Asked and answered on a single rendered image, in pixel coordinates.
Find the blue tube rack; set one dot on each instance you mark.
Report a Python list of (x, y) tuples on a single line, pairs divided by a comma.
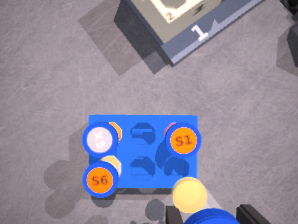
[(143, 135)]

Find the blue-capped tube marked x5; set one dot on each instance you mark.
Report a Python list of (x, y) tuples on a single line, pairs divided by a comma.
[(100, 139)]

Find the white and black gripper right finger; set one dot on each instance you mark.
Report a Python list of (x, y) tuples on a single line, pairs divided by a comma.
[(247, 214)]

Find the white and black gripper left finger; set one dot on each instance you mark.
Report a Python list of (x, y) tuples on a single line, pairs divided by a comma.
[(172, 215)]

